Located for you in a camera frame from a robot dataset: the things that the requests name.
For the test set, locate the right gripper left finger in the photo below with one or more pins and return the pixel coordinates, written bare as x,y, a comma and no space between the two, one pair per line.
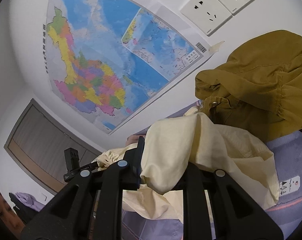
90,205

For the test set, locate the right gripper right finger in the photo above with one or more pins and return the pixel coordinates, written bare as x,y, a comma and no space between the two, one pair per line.
215,206

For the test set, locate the cream beige jacket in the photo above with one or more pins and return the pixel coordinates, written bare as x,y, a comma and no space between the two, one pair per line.
171,144

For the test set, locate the grey wooden door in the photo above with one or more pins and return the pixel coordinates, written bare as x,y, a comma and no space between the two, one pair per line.
37,143

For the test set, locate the white care label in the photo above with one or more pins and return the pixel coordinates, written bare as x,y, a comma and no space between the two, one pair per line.
289,186

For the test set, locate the person head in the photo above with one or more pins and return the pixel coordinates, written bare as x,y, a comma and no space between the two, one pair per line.
14,225

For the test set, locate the olive brown jacket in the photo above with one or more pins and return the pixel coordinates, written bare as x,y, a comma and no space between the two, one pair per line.
258,88

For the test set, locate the colourful wall map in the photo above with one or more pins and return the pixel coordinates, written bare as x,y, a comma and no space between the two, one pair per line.
110,59

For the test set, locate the white wall socket left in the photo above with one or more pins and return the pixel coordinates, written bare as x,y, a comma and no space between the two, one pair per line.
207,15

